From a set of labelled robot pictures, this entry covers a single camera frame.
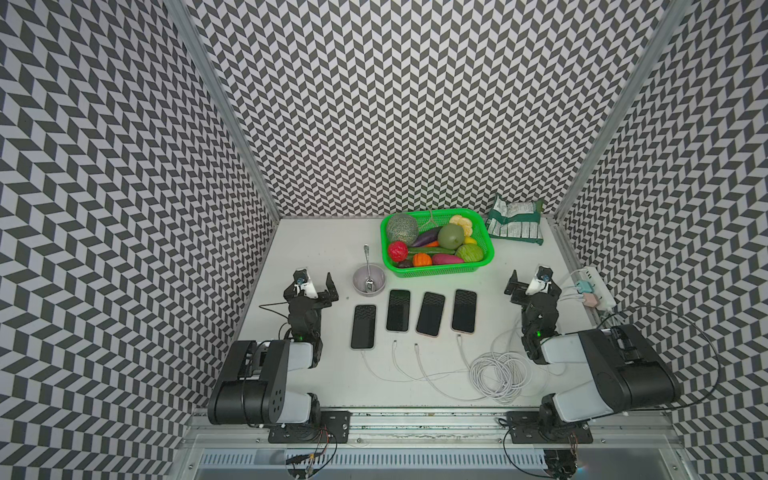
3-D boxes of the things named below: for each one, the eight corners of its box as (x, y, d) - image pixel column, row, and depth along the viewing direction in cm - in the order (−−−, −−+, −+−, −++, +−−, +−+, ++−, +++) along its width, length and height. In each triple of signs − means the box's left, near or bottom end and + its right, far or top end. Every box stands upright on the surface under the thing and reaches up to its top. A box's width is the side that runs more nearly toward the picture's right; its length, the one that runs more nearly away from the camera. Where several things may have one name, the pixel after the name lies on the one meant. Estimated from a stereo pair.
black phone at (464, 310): (451, 328, 93) (452, 325, 91) (455, 291, 101) (455, 288, 99) (473, 333, 92) (475, 330, 90) (475, 295, 100) (477, 292, 98)
